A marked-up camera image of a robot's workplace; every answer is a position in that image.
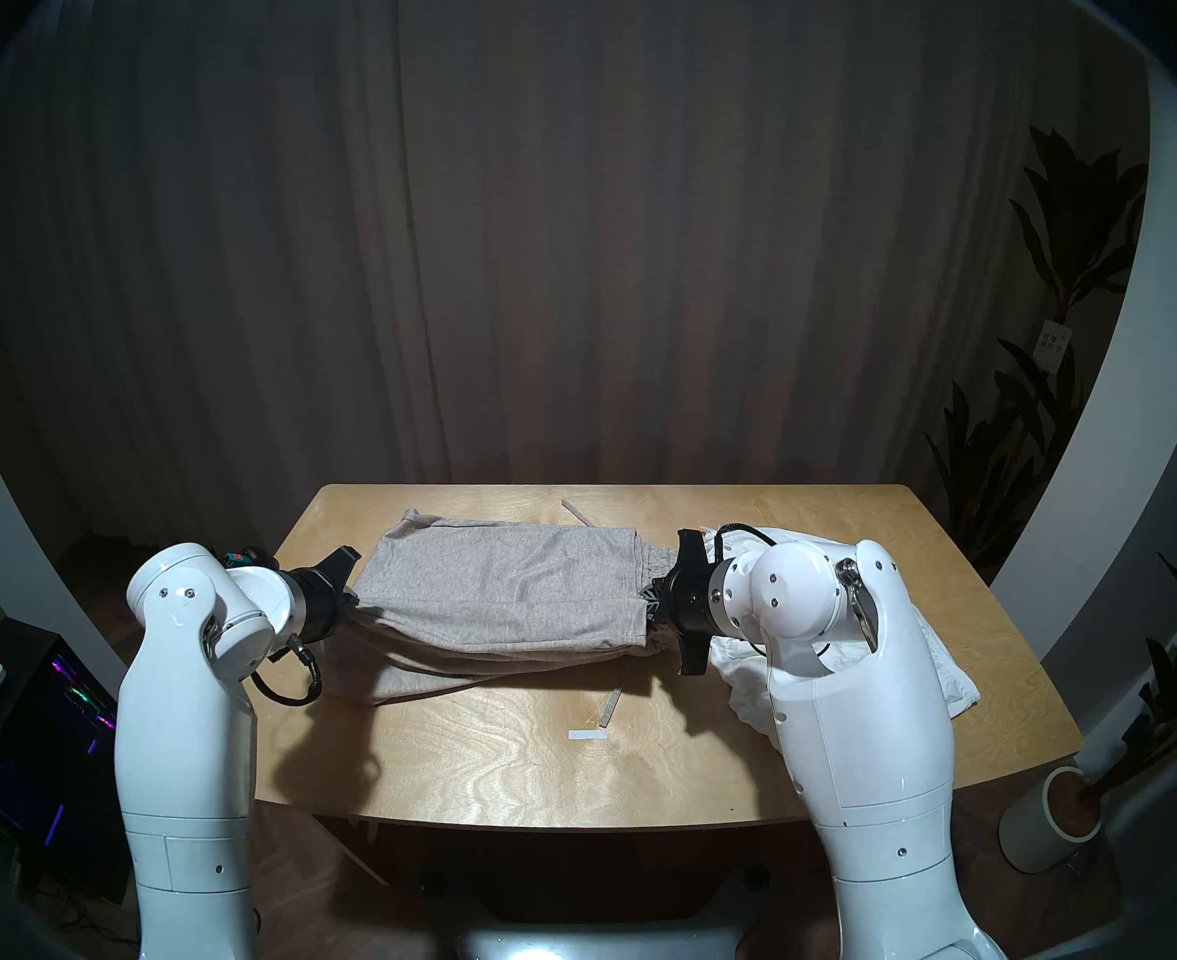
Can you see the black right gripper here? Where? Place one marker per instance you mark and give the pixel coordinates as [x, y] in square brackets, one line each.
[688, 608]

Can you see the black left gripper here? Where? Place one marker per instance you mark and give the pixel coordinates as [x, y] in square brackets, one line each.
[323, 603]

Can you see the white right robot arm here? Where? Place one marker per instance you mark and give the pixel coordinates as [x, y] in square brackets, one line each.
[848, 728]

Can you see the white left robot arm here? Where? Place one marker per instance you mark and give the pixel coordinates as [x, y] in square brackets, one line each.
[183, 768]

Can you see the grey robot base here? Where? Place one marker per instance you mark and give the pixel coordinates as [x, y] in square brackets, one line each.
[598, 943]

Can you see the white frilled shorts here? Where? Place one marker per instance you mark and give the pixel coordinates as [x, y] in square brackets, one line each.
[748, 688]

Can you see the black computer tower with lights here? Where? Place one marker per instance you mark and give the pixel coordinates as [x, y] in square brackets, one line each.
[58, 758]

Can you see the beige pleated curtain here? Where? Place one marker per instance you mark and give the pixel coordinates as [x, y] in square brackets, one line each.
[588, 218]

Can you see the small plant in white pot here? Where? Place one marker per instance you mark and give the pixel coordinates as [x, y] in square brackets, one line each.
[1033, 828]

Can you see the white paper plant tag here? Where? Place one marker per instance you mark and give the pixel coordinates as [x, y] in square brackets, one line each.
[1051, 346]

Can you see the tall dark leafy plant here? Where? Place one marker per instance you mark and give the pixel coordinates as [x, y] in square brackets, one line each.
[1078, 218]

